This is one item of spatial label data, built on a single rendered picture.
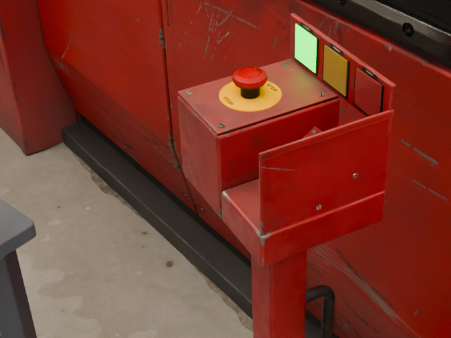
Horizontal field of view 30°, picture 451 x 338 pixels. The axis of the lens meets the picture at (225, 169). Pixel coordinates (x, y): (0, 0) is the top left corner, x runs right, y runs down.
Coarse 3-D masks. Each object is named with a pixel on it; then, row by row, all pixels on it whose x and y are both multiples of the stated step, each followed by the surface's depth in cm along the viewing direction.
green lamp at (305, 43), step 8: (296, 24) 99; (296, 32) 99; (304, 32) 97; (296, 40) 100; (304, 40) 98; (312, 40) 96; (296, 48) 100; (304, 48) 99; (312, 48) 97; (296, 56) 101; (304, 56) 99; (312, 56) 97; (304, 64) 100; (312, 64) 98
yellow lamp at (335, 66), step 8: (328, 48) 94; (328, 56) 94; (336, 56) 93; (328, 64) 95; (336, 64) 93; (344, 64) 92; (328, 72) 95; (336, 72) 94; (344, 72) 92; (328, 80) 96; (336, 80) 94; (344, 80) 93; (336, 88) 95; (344, 88) 93; (344, 96) 94
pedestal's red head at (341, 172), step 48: (192, 96) 97; (288, 96) 96; (336, 96) 96; (384, 96) 87; (192, 144) 98; (240, 144) 92; (288, 144) 83; (336, 144) 86; (384, 144) 89; (240, 192) 94; (288, 192) 86; (336, 192) 90; (384, 192) 93; (240, 240) 93; (288, 240) 90
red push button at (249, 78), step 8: (240, 72) 95; (248, 72) 94; (256, 72) 94; (264, 72) 95; (240, 80) 94; (248, 80) 93; (256, 80) 93; (264, 80) 94; (240, 88) 96; (248, 88) 94; (256, 88) 94; (248, 96) 95; (256, 96) 95
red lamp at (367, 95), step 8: (360, 72) 89; (360, 80) 90; (368, 80) 88; (360, 88) 90; (368, 88) 89; (376, 88) 87; (360, 96) 91; (368, 96) 89; (376, 96) 88; (360, 104) 91; (368, 104) 90; (376, 104) 88; (368, 112) 90; (376, 112) 89
